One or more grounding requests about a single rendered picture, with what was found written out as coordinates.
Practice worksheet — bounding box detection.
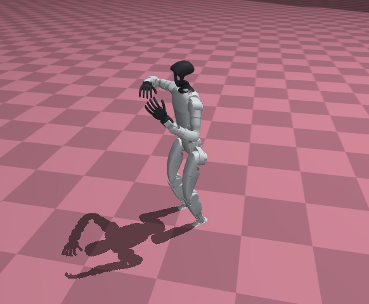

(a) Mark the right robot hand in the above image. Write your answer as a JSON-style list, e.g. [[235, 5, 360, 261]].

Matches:
[[139, 81, 157, 99]]

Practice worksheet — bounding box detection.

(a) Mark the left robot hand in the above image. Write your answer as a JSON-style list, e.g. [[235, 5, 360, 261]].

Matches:
[[145, 97, 174, 126]]

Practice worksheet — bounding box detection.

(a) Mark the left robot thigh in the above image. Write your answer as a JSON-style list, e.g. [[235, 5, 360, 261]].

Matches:
[[182, 146, 207, 202]]

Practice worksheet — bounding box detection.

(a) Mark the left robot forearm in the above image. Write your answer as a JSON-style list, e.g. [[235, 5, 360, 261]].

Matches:
[[164, 120, 199, 142]]

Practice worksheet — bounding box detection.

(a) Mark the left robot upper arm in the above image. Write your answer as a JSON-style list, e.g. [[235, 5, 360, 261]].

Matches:
[[188, 97, 203, 143]]

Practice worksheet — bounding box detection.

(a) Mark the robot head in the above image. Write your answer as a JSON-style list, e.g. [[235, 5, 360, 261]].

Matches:
[[170, 60, 195, 94]]

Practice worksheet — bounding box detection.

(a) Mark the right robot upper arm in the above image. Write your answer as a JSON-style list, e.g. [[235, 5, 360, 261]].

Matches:
[[153, 79, 176, 93]]

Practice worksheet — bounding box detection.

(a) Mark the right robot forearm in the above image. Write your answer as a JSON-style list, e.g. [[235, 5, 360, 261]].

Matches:
[[143, 76, 158, 86]]

